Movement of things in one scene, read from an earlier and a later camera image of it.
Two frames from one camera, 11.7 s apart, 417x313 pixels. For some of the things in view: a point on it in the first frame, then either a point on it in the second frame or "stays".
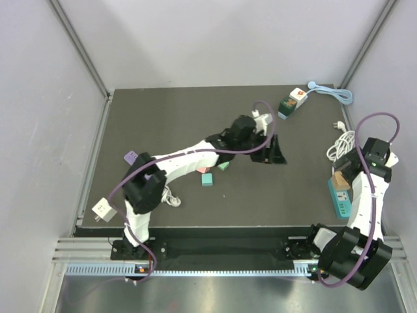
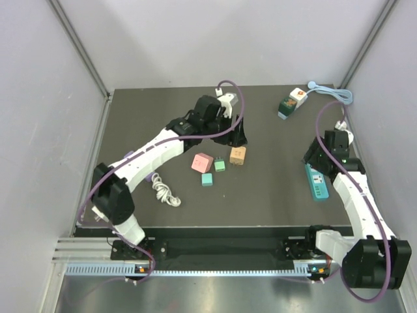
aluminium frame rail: x=85 y=250 stays
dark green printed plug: x=286 y=107 stays
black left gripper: x=270 y=155 -> x=234 y=138
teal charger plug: x=206 y=179 stays
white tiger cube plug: x=299 y=95 stays
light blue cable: x=344 y=96 stays
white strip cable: x=167 y=197 stays
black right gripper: x=350 y=156 -> x=310 y=156
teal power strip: x=341 y=201 -> x=317 y=183
